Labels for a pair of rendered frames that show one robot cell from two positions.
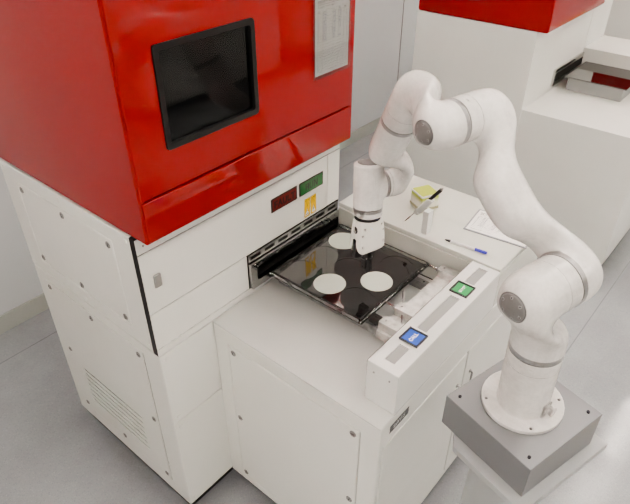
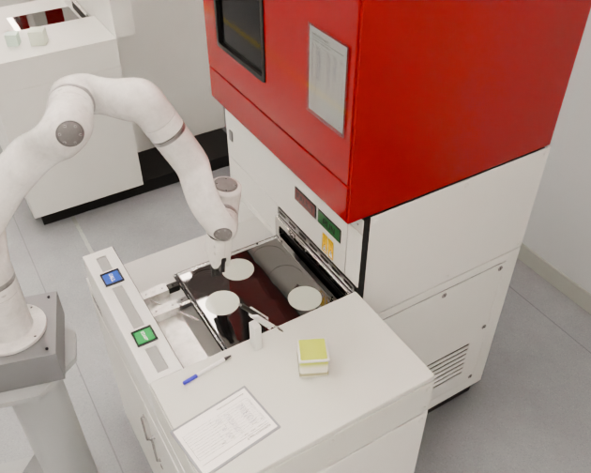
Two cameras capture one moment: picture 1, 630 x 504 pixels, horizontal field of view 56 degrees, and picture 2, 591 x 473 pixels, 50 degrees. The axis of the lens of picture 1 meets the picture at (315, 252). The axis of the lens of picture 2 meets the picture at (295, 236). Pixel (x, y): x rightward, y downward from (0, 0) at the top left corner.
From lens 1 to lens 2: 249 cm
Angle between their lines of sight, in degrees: 80
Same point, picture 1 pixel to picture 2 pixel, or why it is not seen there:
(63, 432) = not seen: hidden behind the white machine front
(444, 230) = (250, 365)
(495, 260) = (168, 388)
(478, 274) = (159, 363)
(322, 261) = (275, 273)
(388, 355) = (107, 259)
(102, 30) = not seen: outside the picture
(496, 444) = not seen: hidden behind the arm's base
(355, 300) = (204, 280)
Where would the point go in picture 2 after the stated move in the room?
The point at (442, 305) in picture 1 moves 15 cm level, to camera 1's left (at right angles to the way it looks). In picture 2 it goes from (136, 314) to (161, 278)
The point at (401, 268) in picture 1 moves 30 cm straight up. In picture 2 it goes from (232, 328) to (224, 249)
